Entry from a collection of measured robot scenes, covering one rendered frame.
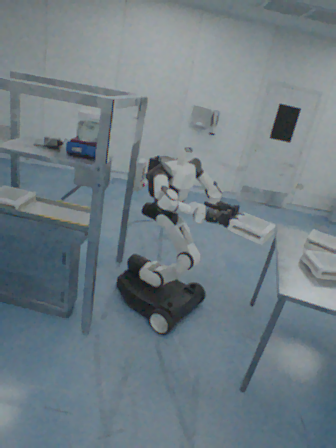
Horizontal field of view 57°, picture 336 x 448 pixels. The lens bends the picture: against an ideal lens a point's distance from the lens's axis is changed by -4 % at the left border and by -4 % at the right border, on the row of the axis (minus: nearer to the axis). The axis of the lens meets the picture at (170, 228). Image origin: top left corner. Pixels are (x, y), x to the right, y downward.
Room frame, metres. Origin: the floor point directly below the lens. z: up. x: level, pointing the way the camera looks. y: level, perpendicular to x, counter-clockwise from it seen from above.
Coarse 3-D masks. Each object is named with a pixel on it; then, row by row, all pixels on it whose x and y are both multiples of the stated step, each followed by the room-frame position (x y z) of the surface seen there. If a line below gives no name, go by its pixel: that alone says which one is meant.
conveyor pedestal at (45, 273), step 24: (0, 240) 1.82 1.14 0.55; (24, 240) 1.81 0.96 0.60; (48, 240) 1.80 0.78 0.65; (0, 264) 1.82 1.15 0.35; (24, 264) 1.81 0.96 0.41; (48, 264) 1.81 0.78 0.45; (72, 264) 1.85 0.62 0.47; (0, 288) 1.82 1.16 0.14; (24, 288) 1.81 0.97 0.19; (48, 288) 1.81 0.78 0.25; (72, 288) 1.87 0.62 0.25; (48, 312) 1.82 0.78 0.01
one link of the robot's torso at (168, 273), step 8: (184, 256) 2.06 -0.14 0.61; (176, 264) 2.07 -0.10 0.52; (184, 264) 2.04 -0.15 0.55; (152, 272) 2.20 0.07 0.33; (160, 272) 2.18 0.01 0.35; (168, 272) 2.15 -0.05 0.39; (176, 272) 2.08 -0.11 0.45; (184, 272) 2.08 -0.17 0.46; (160, 280) 2.14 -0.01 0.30; (168, 280) 2.14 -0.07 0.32
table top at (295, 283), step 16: (288, 240) 2.23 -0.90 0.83; (304, 240) 2.30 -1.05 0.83; (288, 256) 1.95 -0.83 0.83; (288, 272) 1.72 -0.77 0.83; (304, 272) 1.76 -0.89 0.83; (288, 288) 1.53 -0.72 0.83; (304, 288) 1.57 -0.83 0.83; (320, 288) 1.60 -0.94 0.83; (304, 304) 1.43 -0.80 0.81; (320, 304) 1.43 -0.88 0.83
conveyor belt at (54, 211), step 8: (32, 208) 1.91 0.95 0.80; (40, 208) 1.93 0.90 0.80; (48, 208) 1.96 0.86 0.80; (56, 208) 1.99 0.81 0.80; (64, 208) 2.01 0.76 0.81; (56, 216) 1.87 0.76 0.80; (64, 216) 1.89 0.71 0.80; (72, 216) 1.92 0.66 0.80; (80, 216) 1.94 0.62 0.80; (88, 216) 1.97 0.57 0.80
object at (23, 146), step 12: (0, 144) 1.75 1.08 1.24; (12, 144) 1.81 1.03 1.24; (24, 144) 1.86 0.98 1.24; (36, 144) 1.92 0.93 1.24; (24, 156) 1.70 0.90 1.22; (36, 156) 1.70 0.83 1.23; (48, 156) 1.70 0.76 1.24; (60, 156) 1.75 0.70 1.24; (72, 156) 1.80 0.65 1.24; (84, 156) 1.85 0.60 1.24; (84, 168) 1.69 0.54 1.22
